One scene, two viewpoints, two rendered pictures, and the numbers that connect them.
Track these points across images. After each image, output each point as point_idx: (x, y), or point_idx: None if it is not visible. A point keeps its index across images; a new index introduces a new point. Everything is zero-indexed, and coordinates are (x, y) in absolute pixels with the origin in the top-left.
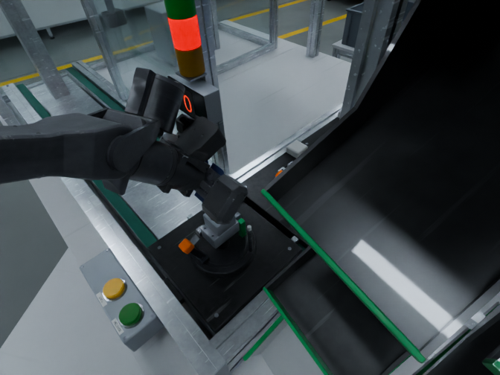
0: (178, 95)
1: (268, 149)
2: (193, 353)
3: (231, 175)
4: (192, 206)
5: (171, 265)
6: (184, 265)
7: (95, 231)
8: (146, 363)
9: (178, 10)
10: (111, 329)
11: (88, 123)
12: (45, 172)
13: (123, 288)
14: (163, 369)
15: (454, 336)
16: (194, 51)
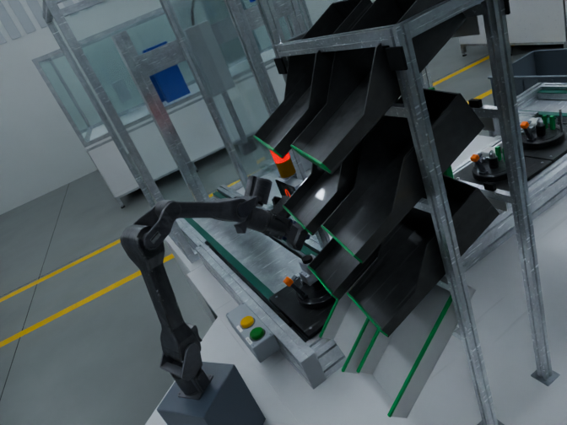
0: (267, 185)
1: None
2: (294, 349)
3: None
4: None
5: (283, 305)
6: (293, 304)
7: (236, 303)
8: (269, 375)
9: None
10: (247, 359)
11: (229, 199)
12: (216, 215)
13: (252, 320)
14: (280, 378)
15: (514, 345)
16: (285, 162)
